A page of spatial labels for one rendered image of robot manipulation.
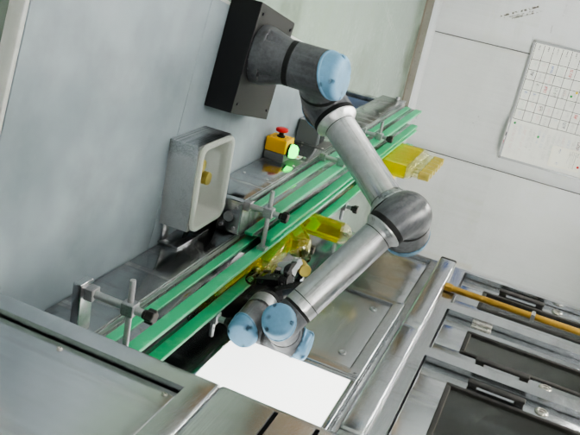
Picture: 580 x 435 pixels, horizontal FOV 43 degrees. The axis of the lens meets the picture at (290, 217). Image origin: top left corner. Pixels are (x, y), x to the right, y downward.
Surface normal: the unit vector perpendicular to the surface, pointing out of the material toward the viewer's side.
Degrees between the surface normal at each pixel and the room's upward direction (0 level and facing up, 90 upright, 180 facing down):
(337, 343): 90
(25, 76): 0
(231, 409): 90
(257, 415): 90
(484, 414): 90
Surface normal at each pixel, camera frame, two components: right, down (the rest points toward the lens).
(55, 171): 0.91, 0.30
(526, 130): -0.38, 0.29
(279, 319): -0.12, -0.38
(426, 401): 0.18, -0.91
